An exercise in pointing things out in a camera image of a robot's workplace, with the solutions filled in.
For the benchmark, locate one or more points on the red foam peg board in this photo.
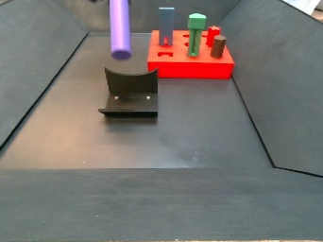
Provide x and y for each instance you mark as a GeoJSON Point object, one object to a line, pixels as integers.
{"type": "Point", "coordinates": [174, 64]}

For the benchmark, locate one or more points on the red star peg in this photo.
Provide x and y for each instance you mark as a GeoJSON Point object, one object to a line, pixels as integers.
{"type": "Point", "coordinates": [213, 31]}

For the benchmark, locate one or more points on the brown hexagonal peg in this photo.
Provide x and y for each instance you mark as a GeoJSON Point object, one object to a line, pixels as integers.
{"type": "Point", "coordinates": [218, 43]}

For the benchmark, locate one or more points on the purple cylinder peg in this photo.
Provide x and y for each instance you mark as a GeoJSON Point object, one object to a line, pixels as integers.
{"type": "Point", "coordinates": [118, 29]}

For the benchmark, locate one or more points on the blue rectangular peg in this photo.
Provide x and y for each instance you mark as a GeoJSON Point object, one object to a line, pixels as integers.
{"type": "Point", "coordinates": [165, 25]}

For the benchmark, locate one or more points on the black curved holder stand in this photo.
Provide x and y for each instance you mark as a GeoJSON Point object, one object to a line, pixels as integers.
{"type": "Point", "coordinates": [132, 94]}

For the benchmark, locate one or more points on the green triangular peg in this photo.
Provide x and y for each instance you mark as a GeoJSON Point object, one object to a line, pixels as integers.
{"type": "Point", "coordinates": [196, 24]}

